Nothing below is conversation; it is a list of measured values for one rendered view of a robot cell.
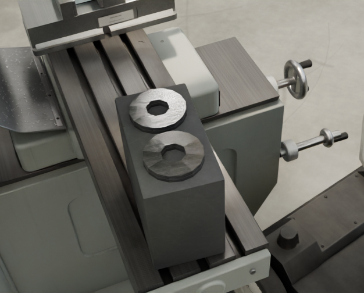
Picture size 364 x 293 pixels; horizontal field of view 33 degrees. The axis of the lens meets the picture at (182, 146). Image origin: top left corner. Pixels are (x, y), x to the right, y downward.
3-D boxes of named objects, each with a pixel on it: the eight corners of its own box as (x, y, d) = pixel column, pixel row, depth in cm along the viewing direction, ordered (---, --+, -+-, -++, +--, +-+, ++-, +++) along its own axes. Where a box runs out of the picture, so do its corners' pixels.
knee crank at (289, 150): (341, 131, 178) (343, 116, 174) (352, 145, 174) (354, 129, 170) (273, 153, 174) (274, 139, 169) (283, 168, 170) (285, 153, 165)
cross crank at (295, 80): (297, 78, 181) (300, 47, 173) (317, 103, 174) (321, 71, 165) (249, 93, 178) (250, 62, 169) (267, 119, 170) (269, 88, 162)
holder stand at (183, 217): (191, 157, 114) (185, 75, 99) (226, 253, 99) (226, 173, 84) (127, 172, 112) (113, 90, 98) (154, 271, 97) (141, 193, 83)
